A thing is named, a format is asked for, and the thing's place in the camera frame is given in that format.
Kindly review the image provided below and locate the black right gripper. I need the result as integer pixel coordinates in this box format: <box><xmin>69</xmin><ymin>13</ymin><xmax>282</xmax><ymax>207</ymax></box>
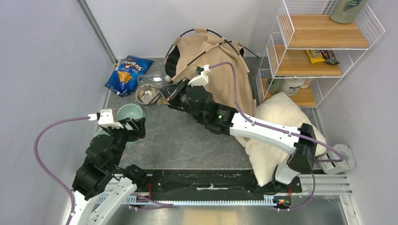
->
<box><xmin>158</xmin><ymin>76</ymin><xmax>203</xmax><ymax>124</ymax></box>

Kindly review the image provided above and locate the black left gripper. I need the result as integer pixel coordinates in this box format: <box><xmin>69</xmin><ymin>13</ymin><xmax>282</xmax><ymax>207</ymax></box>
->
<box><xmin>104</xmin><ymin>116</ymin><xmax>146</xmax><ymax>168</ymax></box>

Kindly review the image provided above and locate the beige fabric pet tent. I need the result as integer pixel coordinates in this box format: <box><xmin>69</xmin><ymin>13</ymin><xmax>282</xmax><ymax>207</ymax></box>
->
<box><xmin>173</xmin><ymin>48</ymin><xmax>257</xmax><ymax>116</ymax></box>

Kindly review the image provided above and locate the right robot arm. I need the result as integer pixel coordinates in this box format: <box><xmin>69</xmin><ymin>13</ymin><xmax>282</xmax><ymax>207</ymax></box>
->
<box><xmin>160</xmin><ymin>77</ymin><xmax>317</xmax><ymax>192</ymax></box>

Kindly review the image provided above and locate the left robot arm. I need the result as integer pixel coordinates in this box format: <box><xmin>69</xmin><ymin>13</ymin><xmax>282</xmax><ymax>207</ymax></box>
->
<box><xmin>67</xmin><ymin>116</ymin><xmax>147</xmax><ymax>225</ymax></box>

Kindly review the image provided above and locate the mint green double pet bowl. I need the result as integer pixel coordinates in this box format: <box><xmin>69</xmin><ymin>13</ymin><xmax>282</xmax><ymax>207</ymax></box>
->
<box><xmin>96</xmin><ymin>104</ymin><xmax>148</xmax><ymax>146</ymax></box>

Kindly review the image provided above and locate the steel pet bowl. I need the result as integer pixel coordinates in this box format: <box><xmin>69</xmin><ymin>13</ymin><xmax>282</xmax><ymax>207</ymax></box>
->
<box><xmin>135</xmin><ymin>84</ymin><xmax>160</xmax><ymax>105</ymax></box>

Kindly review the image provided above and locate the clear plastic package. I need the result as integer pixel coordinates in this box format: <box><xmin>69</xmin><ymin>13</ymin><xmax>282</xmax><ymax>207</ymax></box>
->
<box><xmin>137</xmin><ymin>74</ymin><xmax>171</xmax><ymax>86</ymax></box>

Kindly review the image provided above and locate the blue Doritos chip bag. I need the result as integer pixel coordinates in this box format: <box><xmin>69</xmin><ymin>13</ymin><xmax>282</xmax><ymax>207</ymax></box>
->
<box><xmin>104</xmin><ymin>55</ymin><xmax>153</xmax><ymax>98</ymax></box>

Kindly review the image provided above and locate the cream fluffy pillow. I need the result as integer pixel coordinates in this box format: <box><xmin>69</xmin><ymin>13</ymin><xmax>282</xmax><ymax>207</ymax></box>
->
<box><xmin>235</xmin><ymin>92</ymin><xmax>326</xmax><ymax>187</ymax></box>

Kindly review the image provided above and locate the yellow candy bag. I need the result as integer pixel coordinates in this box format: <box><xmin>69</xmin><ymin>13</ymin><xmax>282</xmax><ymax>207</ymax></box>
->
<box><xmin>306</xmin><ymin>49</ymin><xmax>325</xmax><ymax>64</ymax></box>

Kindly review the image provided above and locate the dark brown candy bag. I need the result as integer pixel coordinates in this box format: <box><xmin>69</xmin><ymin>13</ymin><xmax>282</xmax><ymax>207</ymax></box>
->
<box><xmin>320</xmin><ymin>50</ymin><xmax>340</xmax><ymax>66</ymax></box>

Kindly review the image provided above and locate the green bottle on top shelf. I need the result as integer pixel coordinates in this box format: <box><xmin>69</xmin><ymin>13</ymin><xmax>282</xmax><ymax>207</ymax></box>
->
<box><xmin>329</xmin><ymin>0</ymin><xmax>367</xmax><ymax>24</ymax></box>

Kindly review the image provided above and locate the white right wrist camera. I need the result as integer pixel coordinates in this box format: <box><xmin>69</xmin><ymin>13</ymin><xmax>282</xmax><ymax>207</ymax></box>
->
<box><xmin>188</xmin><ymin>65</ymin><xmax>210</xmax><ymax>87</ymax></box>

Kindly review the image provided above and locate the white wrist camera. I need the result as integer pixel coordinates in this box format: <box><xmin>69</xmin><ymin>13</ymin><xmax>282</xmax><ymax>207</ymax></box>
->
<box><xmin>188</xmin><ymin>65</ymin><xmax>210</xmax><ymax>87</ymax></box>
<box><xmin>87</xmin><ymin>109</ymin><xmax>123</xmax><ymax>129</ymax></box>

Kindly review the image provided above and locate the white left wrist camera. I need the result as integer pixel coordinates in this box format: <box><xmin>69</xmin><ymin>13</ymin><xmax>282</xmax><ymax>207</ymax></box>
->
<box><xmin>87</xmin><ymin>109</ymin><xmax>123</xmax><ymax>129</ymax></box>

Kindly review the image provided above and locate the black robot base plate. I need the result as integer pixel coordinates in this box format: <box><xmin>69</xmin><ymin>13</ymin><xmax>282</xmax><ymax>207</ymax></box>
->
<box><xmin>136</xmin><ymin>169</ymin><xmax>302</xmax><ymax>201</ymax></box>

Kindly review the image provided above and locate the aluminium frame post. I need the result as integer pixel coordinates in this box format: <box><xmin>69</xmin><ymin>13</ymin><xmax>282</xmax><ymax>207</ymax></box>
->
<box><xmin>77</xmin><ymin>0</ymin><xmax>118</xmax><ymax>66</ymax></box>

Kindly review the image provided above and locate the white wire shelf rack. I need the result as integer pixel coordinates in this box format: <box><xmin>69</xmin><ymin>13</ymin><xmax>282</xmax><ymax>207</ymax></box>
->
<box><xmin>256</xmin><ymin>0</ymin><xmax>385</xmax><ymax>107</ymax></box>

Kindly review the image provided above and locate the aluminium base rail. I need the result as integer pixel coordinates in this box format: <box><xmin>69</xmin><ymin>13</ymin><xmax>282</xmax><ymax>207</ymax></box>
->
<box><xmin>69</xmin><ymin>173</ymin><xmax>353</xmax><ymax>207</ymax></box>

